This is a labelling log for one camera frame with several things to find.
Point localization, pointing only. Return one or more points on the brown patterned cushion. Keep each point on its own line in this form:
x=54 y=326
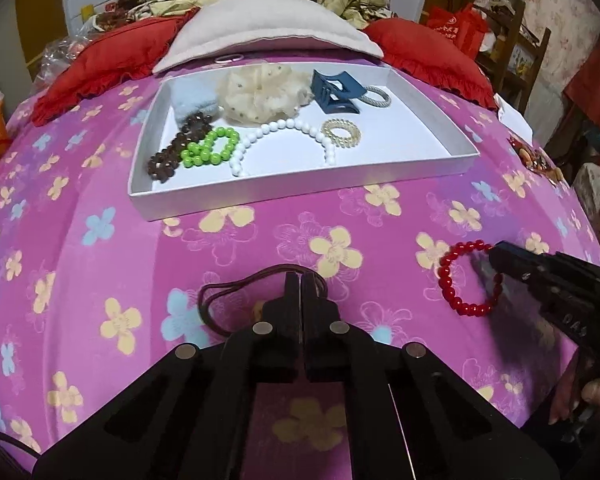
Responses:
x=597 y=205

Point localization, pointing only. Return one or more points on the person's right hand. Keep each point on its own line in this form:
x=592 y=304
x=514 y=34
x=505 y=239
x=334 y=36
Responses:
x=597 y=392

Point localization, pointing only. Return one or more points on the blue hair claw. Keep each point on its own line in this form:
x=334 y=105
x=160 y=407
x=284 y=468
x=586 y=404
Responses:
x=325 y=87

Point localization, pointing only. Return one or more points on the white pillow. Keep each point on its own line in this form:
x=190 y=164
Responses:
x=270 y=25

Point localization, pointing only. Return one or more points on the red shopping bag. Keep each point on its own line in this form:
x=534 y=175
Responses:
x=455 y=25

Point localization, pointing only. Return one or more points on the red cloth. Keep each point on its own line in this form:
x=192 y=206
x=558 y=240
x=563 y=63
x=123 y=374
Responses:
x=595 y=85

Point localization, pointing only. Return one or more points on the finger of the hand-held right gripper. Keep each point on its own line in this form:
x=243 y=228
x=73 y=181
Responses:
x=512 y=260

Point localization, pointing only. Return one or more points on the purple floral bedsheet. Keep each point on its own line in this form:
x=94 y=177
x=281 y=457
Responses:
x=130 y=260

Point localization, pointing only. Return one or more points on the white paper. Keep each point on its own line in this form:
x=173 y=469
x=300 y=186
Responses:
x=515 y=120

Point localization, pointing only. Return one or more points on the clear plastic bag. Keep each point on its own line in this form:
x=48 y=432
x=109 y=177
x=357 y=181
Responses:
x=65 y=57

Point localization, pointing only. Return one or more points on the cream mesh scrunchie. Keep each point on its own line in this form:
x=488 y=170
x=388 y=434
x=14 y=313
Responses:
x=260 y=92

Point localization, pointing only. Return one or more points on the red ruffled pillow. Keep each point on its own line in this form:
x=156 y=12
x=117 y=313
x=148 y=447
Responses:
x=105 y=60
x=420 y=45

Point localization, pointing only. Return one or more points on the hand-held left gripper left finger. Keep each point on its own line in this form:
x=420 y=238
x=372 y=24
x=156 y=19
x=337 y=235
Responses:
x=291 y=310

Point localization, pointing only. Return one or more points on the light blue scrunchie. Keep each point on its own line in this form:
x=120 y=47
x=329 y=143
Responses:
x=192 y=100

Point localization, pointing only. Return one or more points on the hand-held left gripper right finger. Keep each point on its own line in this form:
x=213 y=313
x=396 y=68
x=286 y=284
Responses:
x=311 y=310

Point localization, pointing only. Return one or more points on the red brown trinket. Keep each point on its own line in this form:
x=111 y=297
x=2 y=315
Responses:
x=535 y=160

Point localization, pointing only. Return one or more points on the white shallow box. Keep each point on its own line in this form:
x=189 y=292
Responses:
x=290 y=175

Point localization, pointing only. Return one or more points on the wooden rack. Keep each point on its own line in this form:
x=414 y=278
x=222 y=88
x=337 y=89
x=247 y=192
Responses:
x=525 y=45

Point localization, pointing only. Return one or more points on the floral curtain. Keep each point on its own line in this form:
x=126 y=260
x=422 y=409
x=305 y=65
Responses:
x=560 y=15

